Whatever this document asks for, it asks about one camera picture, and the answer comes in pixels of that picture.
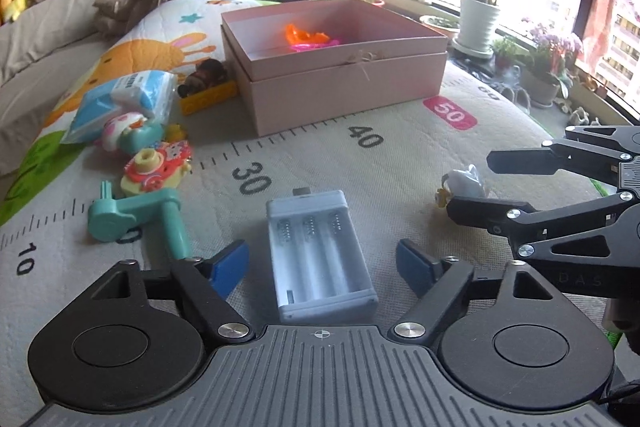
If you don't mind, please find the small white duck toy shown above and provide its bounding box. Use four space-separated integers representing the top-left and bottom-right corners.
435 164 489 208

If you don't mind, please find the pink cardboard gift box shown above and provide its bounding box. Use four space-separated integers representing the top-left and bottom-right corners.
221 0 448 136

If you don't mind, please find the yellow duck plush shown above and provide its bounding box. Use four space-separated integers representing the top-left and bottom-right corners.
1 0 28 24

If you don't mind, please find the flower pot with plant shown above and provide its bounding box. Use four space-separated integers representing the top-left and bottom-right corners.
523 24 582 105

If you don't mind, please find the pink pig figurine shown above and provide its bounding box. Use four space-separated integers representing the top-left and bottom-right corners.
96 112 164 156

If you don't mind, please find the white plant pot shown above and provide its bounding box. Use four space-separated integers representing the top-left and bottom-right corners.
452 0 500 60

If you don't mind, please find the black haired wooden doll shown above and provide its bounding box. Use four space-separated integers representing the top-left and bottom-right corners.
177 58 228 98

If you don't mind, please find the yellow toy block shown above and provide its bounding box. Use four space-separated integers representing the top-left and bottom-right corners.
179 80 239 116

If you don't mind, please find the beige covered sofa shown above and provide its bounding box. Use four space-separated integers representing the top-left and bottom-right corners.
0 0 305 178

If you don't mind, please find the white battery holder case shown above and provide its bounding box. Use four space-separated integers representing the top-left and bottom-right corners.
266 190 378 325

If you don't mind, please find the orange plastic toy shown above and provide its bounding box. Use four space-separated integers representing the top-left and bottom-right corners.
285 24 331 45

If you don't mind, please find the red yellow round toy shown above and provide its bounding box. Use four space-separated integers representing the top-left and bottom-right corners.
120 140 192 197

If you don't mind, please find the colourful children play mat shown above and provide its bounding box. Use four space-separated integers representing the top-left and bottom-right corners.
0 0 622 427

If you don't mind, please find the blue white tissue pack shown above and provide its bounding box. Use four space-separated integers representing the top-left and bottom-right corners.
61 70 178 144

